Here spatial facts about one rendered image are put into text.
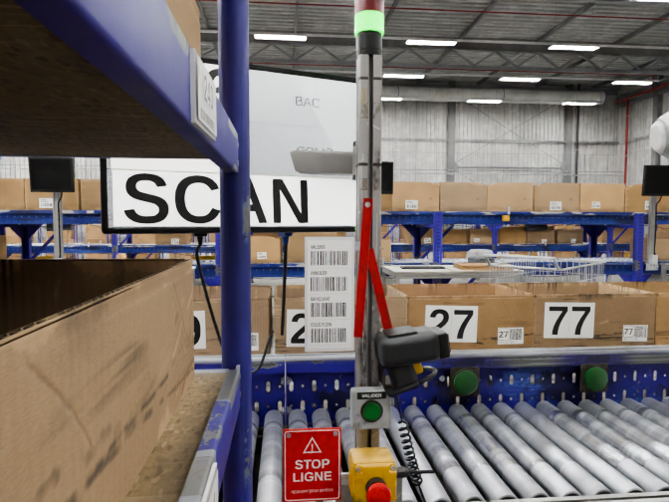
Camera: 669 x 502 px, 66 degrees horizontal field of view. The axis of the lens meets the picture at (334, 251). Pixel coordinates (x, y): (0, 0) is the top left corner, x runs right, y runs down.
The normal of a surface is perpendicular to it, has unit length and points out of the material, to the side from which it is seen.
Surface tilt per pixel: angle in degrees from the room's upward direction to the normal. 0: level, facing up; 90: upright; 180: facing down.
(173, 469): 0
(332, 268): 90
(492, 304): 90
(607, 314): 90
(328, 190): 86
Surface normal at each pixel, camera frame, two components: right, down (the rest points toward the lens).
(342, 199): 0.43, -0.01
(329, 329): 0.10, 0.06
